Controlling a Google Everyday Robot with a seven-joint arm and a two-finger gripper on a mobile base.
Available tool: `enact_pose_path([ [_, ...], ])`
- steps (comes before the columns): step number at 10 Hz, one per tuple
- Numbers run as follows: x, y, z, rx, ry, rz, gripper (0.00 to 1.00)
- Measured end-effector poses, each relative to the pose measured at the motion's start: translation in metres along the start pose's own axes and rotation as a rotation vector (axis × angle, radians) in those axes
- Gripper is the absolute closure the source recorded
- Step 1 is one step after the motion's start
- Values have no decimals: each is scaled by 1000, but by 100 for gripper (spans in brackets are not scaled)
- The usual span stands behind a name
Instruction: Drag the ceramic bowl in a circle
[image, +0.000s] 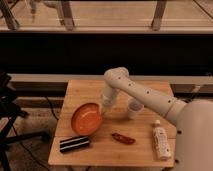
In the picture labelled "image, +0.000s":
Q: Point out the black white striped box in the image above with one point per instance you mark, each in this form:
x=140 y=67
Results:
x=74 y=143

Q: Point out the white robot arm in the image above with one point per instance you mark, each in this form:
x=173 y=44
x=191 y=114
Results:
x=193 y=120

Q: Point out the white paper cup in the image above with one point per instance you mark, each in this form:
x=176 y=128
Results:
x=134 y=107

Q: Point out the orange ceramic bowl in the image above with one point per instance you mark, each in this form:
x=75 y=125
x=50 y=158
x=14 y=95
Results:
x=86 y=119

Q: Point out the wooden table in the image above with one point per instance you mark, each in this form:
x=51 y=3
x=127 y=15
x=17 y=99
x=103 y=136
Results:
x=119 y=142

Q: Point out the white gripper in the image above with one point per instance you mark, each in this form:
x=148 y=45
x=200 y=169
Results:
x=108 y=99

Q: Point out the white plastic bottle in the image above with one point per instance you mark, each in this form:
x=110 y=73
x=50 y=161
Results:
x=161 y=141

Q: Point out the black chair base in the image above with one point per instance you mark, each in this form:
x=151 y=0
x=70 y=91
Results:
x=11 y=111

